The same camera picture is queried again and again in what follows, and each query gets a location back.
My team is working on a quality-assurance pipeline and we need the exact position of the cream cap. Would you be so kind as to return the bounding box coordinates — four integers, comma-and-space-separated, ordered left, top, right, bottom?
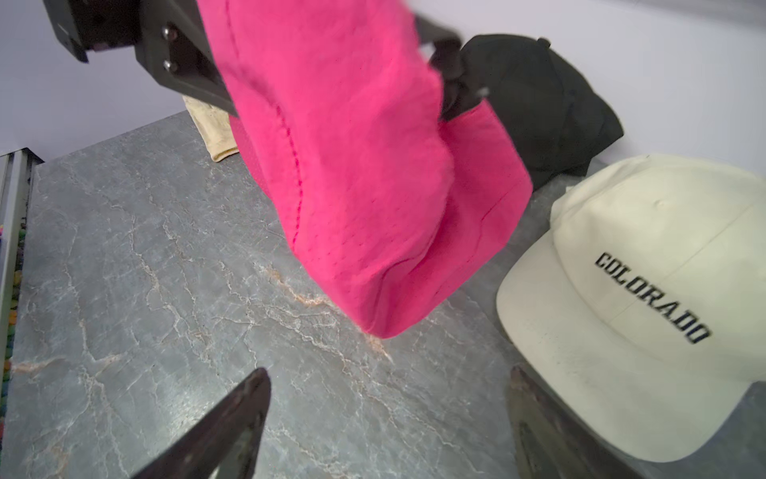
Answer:
496, 155, 765, 463

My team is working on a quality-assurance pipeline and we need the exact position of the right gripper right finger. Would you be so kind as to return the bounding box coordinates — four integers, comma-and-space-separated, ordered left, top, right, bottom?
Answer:
507, 366, 640, 479

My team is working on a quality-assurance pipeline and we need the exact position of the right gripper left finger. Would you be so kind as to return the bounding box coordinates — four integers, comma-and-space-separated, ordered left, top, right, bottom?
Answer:
135, 367, 271, 479

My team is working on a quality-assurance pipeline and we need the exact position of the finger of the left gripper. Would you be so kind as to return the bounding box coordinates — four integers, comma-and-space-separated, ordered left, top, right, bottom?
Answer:
415, 15, 489, 121
135, 0, 237, 115

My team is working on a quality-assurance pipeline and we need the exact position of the black cap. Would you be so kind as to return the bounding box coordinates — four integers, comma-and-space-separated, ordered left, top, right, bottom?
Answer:
462, 34, 624, 190

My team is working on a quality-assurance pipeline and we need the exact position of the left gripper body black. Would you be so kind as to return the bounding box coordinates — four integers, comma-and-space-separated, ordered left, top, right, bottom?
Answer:
43, 0, 140, 63

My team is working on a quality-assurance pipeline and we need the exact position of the pink cap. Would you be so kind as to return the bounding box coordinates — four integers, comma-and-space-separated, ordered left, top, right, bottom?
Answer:
199, 1, 533, 338

